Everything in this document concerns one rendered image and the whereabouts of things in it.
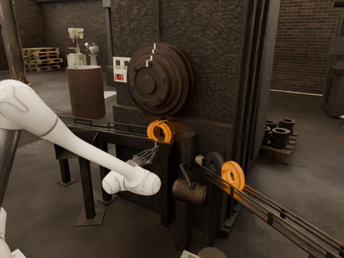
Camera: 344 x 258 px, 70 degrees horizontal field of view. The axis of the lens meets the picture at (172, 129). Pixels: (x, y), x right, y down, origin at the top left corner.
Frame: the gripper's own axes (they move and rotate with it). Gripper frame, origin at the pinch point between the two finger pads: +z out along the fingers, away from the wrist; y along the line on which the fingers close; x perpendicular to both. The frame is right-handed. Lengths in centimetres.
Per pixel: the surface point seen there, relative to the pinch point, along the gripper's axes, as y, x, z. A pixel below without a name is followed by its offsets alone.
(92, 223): -53, -73, -15
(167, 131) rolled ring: -3.1, 2.8, 20.5
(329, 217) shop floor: 108, -81, 91
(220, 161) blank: 40.5, 1.8, 3.3
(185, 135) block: 11.4, 4.1, 18.1
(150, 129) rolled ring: -17.0, 1.4, 20.5
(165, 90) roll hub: 1.6, 33.9, 12.6
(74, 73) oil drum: -264, -8, 159
